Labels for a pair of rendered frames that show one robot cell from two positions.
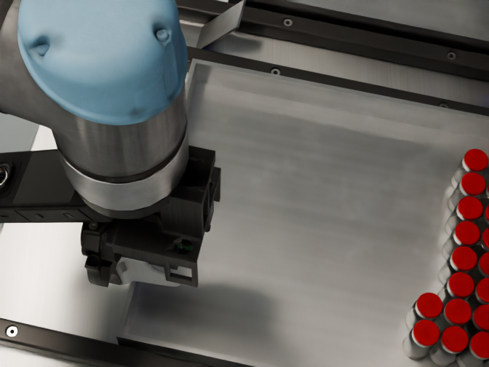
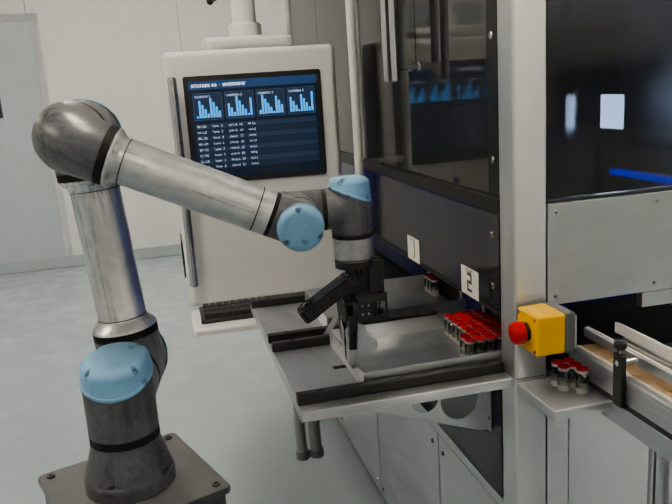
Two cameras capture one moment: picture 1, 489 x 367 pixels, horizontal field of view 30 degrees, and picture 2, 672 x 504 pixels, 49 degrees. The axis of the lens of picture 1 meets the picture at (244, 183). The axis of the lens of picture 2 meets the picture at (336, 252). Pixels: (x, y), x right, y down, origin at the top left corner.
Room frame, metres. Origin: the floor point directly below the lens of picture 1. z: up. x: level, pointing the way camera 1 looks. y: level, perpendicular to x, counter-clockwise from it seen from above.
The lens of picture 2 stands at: (-0.97, 0.60, 1.43)
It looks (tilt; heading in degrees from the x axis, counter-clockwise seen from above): 13 degrees down; 338
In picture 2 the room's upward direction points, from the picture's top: 4 degrees counter-clockwise
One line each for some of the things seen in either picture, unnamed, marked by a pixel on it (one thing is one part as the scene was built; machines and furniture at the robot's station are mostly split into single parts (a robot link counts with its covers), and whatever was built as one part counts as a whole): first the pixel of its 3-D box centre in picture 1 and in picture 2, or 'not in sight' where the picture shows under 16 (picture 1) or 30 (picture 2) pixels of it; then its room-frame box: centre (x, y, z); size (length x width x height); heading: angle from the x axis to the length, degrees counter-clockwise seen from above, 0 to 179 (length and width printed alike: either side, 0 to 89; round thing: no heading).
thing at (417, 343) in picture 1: (420, 339); (470, 350); (0.20, -0.15, 0.90); 0.02 x 0.02 x 0.05
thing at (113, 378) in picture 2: not in sight; (119, 389); (0.24, 0.51, 0.96); 0.13 x 0.12 x 0.14; 163
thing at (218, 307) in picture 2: not in sight; (269, 304); (1.01, 0.02, 0.82); 0.40 x 0.14 x 0.02; 80
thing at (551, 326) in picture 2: not in sight; (544, 328); (0.02, -0.18, 0.99); 0.08 x 0.07 x 0.07; 81
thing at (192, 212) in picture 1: (145, 199); (359, 290); (0.24, 0.06, 1.05); 0.09 x 0.08 x 0.12; 81
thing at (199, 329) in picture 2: not in sight; (268, 310); (1.04, 0.01, 0.79); 0.45 x 0.28 x 0.03; 80
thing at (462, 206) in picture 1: (459, 254); (464, 336); (0.27, -0.18, 0.90); 0.18 x 0.02 x 0.05; 172
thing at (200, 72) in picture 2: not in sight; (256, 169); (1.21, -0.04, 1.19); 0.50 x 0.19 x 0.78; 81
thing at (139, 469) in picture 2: not in sight; (127, 454); (0.24, 0.52, 0.84); 0.15 x 0.15 x 0.10
